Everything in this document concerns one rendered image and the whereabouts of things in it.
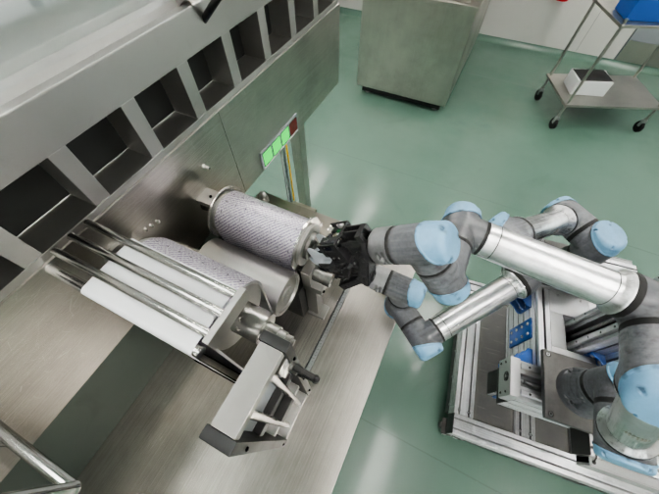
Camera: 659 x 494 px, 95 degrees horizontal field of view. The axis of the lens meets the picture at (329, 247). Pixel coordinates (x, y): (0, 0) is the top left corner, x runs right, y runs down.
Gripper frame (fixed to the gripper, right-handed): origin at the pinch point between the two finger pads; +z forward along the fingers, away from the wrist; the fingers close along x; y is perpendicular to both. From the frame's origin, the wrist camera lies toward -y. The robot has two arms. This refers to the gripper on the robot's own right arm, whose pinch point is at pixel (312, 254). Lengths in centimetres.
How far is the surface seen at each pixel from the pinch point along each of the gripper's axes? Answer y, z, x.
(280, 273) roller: 14.0, -0.2, 15.7
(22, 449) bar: 33, 10, 61
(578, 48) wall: -98, -121, -444
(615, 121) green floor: -108, -166, -326
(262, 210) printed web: 22.2, 10.1, 5.4
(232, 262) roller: 14.4, 12.4, 18.3
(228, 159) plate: 21.2, 30.1, -7.0
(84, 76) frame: 55, 31, 15
